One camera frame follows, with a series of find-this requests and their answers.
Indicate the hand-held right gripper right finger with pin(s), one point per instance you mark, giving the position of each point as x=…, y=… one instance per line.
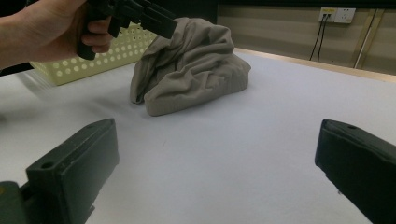
x=358, y=168

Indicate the white table cover sheet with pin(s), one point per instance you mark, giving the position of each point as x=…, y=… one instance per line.
x=218, y=161

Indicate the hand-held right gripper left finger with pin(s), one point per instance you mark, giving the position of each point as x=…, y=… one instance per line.
x=71, y=174

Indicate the white wall outlet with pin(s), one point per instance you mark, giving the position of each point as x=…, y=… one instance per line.
x=337, y=15

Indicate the beige cloth garment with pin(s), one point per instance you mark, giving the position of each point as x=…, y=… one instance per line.
x=193, y=71

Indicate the pale yellow perforated plastic basket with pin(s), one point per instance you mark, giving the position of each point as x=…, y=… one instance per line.
x=93, y=67

